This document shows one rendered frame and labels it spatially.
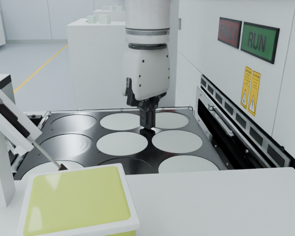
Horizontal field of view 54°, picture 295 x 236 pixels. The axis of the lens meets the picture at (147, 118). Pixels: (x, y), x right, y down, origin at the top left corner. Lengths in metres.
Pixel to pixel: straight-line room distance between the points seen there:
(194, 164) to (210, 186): 0.17
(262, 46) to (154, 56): 0.20
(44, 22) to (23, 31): 0.61
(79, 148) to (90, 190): 0.35
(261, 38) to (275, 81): 0.07
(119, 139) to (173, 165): 0.14
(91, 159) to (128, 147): 0.08
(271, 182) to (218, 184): 0.06
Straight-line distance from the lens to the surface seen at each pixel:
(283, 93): 0.42
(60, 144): 0.59
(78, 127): 0.65
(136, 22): 0.54
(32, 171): 0.52
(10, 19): 8.92
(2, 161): 0.32
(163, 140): 0.58
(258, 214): 0.32
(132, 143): 0.57
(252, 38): 0.51
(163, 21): 0.54
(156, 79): 0.58
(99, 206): 0.20
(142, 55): 0.54
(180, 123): 0.66
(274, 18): 0.46
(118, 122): 0.66
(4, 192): 0.33
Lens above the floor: 1.16
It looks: 23 degrees down
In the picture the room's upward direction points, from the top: straight up
